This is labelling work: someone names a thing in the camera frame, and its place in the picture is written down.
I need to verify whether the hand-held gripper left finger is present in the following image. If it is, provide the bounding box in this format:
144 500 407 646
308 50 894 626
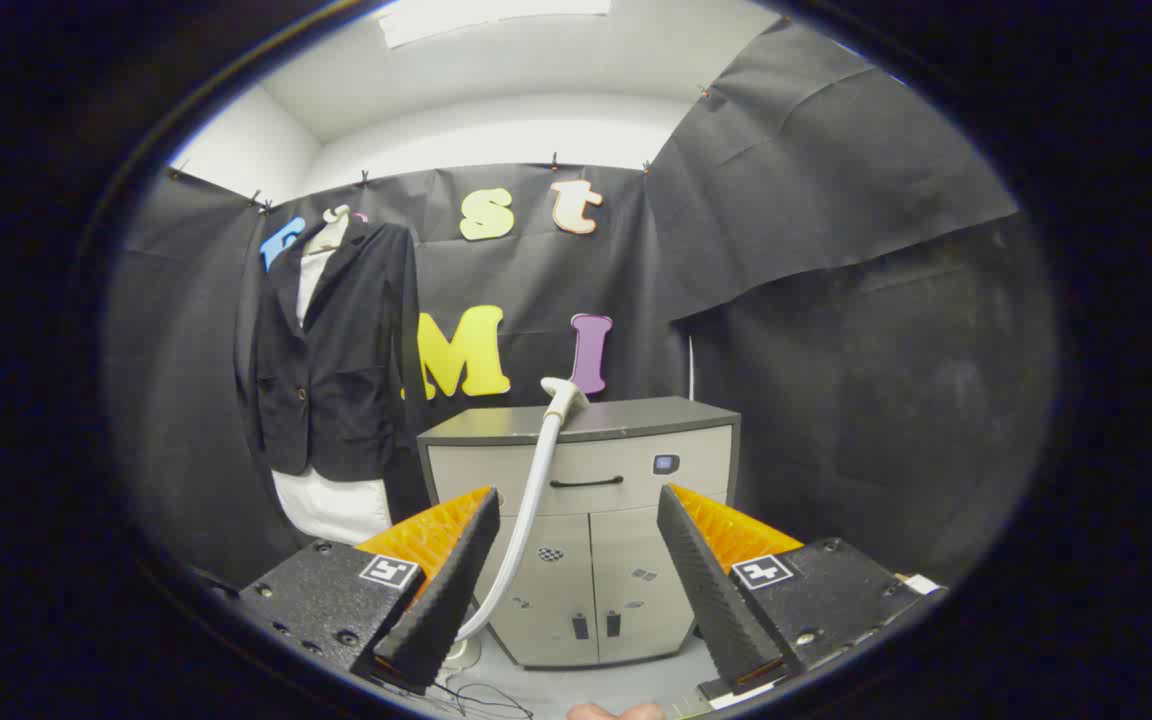
236 487 502 696

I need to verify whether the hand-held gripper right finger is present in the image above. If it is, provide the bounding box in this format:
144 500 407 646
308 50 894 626
656 484 947 701

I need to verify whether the white shirt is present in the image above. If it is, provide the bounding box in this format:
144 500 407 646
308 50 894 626
271 205 393 547

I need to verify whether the white garment steamer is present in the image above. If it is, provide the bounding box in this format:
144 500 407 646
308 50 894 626
441 377 590 671

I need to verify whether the black suit jacket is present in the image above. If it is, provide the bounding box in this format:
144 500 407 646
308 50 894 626
234 218 429 483

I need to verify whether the grey cabinet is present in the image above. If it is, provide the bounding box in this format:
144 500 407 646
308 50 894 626
417 396 742 669

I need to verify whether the black backdrop cloth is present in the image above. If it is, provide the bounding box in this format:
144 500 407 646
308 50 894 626
106 15 1057 591

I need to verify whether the ceiling light panel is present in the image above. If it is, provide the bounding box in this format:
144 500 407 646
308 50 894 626
376 0 612 49

